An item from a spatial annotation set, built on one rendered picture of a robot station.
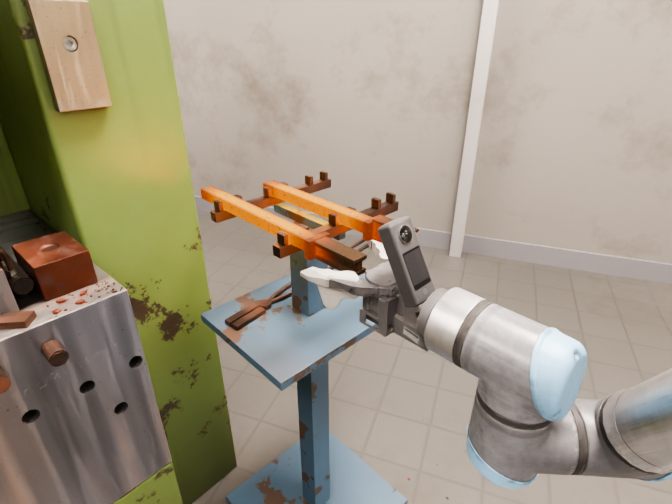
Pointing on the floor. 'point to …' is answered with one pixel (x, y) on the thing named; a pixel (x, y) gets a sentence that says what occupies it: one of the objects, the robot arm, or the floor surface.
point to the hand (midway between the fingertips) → (335, 252)
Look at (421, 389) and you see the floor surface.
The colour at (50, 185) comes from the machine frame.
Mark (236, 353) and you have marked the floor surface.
